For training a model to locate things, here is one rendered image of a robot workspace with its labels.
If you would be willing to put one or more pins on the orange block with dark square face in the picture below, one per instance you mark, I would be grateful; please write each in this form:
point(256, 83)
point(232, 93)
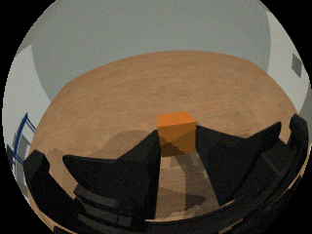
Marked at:
point(177, 133)

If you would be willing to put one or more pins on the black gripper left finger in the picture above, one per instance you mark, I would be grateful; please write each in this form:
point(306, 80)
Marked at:
point(135, 174)

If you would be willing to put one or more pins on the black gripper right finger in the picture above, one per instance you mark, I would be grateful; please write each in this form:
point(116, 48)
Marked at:
point(229, 159)

